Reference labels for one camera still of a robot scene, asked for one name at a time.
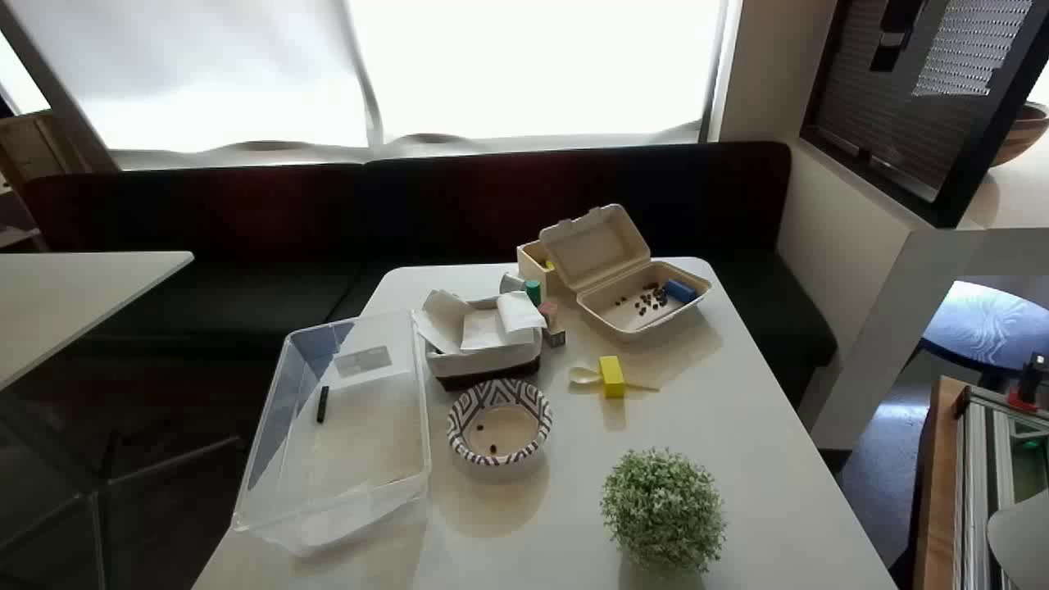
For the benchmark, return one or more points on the blue block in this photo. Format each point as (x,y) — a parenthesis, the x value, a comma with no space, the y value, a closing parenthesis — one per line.
(677,294)

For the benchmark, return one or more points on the green block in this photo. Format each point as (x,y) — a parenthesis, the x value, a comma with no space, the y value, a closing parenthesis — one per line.
(531,294)

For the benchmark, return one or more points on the small tan block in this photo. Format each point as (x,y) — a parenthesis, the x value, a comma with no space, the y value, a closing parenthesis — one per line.
(548,314)

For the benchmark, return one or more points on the small gray block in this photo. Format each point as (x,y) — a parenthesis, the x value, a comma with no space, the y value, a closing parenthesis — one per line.
(554,334)

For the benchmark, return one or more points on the yellow block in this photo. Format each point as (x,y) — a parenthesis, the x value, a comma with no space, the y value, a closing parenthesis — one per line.
(612,373)

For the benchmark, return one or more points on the clear plastic storage bin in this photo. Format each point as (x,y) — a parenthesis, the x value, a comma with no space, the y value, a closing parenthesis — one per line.
(363,459)

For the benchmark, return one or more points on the small beige open box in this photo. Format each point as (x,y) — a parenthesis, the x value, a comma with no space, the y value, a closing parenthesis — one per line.
(529,261)

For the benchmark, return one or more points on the tiny yellow piece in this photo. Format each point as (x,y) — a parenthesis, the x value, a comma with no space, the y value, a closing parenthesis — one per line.
(547,268)

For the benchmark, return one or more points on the white paper napkins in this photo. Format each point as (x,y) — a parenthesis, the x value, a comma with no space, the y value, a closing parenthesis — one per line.
(480,328)

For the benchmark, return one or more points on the beige clamshell takeout container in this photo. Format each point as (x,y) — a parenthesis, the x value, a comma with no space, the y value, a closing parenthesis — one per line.
(594,247)

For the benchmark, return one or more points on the pale yellow flat piece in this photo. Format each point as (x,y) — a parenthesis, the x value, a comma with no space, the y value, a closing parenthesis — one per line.
(581,373)

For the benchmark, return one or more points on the dark bean pile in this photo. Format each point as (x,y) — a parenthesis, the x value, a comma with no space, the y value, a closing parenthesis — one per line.
(643,299)

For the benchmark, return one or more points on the black white patterned bowl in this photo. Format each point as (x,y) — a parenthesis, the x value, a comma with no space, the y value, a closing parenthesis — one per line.
(469,410)

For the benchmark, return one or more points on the black marker pen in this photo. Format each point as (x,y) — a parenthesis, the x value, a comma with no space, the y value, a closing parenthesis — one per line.
(322,405)

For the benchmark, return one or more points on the green artificial potted plant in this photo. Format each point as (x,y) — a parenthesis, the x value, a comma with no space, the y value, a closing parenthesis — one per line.
(664,510)

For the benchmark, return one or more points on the dark sofa bench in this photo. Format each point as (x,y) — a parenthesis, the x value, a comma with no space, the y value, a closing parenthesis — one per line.
(275,216)

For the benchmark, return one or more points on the black framed panel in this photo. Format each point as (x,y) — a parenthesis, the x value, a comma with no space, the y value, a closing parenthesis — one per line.
(874,108)

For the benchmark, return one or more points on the white window blind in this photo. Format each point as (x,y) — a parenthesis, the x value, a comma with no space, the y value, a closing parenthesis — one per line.
(199,68)

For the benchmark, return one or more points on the wooden mounting board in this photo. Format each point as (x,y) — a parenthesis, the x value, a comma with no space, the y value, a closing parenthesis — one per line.
(940,494)

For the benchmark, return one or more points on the white side table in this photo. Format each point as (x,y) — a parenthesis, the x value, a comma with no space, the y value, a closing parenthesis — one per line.
(66,297)

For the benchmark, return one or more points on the orange black bar clamp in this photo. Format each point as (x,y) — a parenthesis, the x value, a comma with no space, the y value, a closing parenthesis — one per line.
(1030,381)

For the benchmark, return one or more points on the brown wooden bowl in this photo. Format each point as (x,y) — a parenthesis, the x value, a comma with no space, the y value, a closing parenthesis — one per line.
(1027,131)

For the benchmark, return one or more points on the aluminium profile frame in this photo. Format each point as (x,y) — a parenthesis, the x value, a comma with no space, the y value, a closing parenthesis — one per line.
(977,469)

